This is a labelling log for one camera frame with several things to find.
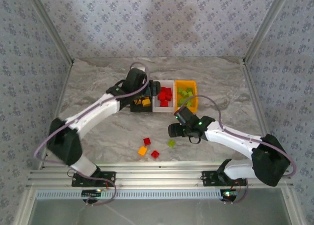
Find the red lego brick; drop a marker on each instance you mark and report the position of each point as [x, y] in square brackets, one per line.
[169, 97]
[164, 103]
[155, 154]
[169, 90]
[163, 90]
[161, 96]
[147, 141]

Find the orange lego brick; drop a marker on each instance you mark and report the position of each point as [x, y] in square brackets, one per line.
[142, 151]
[146, 102]
[138, 103]

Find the long green lego brick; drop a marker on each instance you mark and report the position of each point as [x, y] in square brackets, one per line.
[182, 102]

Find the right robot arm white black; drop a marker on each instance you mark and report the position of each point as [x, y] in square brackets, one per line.
[228, 136]

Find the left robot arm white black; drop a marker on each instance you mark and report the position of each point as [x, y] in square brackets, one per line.
[98, 109]

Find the white plastic bin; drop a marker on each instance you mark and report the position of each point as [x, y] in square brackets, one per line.
[164, 109]

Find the black plastic bin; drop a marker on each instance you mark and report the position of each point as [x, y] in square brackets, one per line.
[142, 109]

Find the orange plastic bin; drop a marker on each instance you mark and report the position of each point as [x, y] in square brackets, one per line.
[186, 83]

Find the small circuit board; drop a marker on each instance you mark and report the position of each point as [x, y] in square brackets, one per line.
[228, 194]
[90, 193]

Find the grey metal shelf panel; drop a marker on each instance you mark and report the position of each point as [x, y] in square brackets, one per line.
[171, 212]

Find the aluminium mounting rail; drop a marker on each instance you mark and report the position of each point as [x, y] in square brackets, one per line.
[159, 176]

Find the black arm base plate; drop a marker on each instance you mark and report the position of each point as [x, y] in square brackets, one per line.
[108, 178]
[208, 178]

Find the aluminium side rail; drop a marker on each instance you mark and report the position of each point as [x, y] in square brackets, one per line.
[59, 104]
[256, 99]

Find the aluminium frame post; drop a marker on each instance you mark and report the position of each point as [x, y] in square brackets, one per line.
[50, 26]
[264, 26]

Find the aluminium frame leg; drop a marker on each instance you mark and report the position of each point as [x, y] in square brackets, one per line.
[24, 207]
[293, 205]

